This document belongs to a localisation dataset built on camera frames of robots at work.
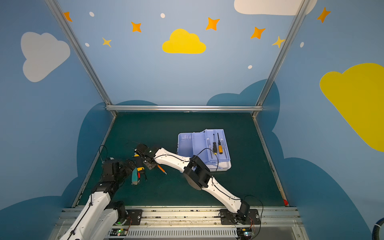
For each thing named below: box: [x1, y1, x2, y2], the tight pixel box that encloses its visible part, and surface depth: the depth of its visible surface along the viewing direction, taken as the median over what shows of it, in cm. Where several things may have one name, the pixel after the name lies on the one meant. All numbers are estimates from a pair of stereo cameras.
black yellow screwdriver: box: [212, 133, 218, 155], surface depth 90 cm
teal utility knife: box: [131, 167, 138, 185], surface depth 88 cm
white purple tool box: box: [177, 128, 232, 172], surface depth 95 cm
